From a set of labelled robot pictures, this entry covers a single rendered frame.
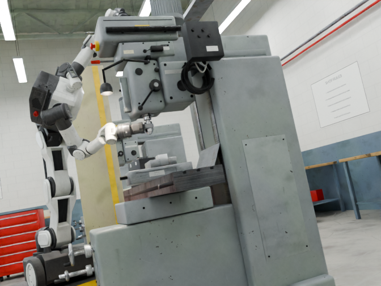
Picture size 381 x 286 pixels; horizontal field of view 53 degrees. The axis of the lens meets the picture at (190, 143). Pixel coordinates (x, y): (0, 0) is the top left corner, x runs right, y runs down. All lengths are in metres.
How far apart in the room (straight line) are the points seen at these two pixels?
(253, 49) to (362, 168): 4.56
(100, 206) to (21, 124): 7.81
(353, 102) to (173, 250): 5.19
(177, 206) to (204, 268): 0.37
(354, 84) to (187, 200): 5.04
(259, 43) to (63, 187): 1.61
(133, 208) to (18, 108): 9.75
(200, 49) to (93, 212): 2.28
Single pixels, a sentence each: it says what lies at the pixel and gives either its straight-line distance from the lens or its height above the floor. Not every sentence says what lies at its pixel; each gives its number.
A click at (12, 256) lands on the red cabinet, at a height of 0.35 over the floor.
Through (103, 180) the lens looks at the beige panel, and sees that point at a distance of 3.93.
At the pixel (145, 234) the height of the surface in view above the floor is 0.64.
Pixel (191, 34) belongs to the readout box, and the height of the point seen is 1.64.
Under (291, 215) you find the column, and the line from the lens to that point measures 2.33.
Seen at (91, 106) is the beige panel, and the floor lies 1.86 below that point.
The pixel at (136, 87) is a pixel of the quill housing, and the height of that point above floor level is 1.45.
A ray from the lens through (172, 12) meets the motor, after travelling 2.49.
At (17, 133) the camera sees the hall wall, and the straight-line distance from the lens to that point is 11.45.
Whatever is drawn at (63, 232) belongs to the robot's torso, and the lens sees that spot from 2.74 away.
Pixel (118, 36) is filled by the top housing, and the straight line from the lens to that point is 2.29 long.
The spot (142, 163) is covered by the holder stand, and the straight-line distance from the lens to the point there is 2.56.
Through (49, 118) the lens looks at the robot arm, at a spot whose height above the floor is 1.38.
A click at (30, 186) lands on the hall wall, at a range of 11.22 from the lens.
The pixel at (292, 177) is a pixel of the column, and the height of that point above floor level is 0.79.
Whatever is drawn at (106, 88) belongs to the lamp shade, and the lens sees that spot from 2.18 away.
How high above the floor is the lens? 0.81
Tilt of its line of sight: 7 degrees up
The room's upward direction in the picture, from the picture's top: 11 degrees counter-clockwise
